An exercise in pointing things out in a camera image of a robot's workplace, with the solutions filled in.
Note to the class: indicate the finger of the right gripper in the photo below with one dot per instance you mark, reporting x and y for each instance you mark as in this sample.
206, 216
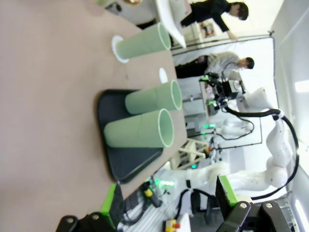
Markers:
216, 105
208, 79

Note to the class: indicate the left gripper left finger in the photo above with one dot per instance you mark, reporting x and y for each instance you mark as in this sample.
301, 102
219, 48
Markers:
113, 205

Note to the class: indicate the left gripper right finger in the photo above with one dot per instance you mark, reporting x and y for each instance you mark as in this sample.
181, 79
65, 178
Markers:
225, 195

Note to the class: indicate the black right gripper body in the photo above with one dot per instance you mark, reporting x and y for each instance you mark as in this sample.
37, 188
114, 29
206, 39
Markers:
229, 90

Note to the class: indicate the white paper doily coaster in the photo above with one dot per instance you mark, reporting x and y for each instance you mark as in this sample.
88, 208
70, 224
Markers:
163, 73
116, 38

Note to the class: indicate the pale green plastic cup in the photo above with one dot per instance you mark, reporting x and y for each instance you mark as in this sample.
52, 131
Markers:
140, 128
144, 43
154, 99

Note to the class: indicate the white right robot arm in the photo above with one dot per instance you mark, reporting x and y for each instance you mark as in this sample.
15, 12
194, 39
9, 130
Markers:
275, 145

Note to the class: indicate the person in grey shirt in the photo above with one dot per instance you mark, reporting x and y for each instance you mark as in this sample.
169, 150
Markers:
222, 61

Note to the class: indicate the yellow emergency stop button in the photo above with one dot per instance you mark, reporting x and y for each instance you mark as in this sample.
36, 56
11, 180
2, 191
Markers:
172, 224
149, 192

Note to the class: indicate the black plastic serving tray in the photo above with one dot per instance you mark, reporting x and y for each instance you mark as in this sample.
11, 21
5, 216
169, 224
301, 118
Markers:
130, 164

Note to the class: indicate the cream wooden stool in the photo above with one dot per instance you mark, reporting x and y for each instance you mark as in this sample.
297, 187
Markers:
190, 147

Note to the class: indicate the person in black top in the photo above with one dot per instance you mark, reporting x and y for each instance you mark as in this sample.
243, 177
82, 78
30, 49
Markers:
207, 12

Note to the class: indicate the white curved plastic panel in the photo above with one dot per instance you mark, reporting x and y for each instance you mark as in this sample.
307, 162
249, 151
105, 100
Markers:
172, 21

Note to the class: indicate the ceiling light panel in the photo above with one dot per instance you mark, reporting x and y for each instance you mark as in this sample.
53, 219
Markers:
303, 85

